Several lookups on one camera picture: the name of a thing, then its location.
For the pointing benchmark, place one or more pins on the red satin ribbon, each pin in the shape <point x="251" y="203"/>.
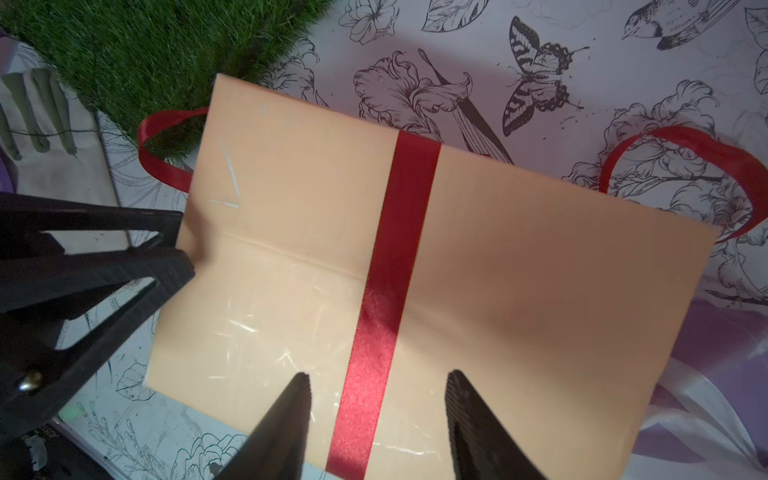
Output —
<point x="390" y="288"/>

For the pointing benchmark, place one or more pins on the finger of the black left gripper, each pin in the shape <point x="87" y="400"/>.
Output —
<point x="25" y="221"/>

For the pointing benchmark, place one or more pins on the white satin ribbon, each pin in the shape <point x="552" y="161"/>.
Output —
<point x="707" y="424"/>

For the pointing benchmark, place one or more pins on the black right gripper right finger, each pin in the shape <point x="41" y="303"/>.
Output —
<point x="481" y="448"/>

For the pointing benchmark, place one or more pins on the lilac gift box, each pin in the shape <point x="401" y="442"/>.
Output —
<point x="729" y="347"/>

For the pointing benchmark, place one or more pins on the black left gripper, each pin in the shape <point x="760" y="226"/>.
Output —
<point x="62" y="318"/>

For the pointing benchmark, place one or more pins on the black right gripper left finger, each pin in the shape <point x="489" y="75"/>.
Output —
<point x="276" y="447"/>

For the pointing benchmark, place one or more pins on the green artificial grass mat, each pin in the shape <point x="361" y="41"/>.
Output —
<point x="131" y="59"/>

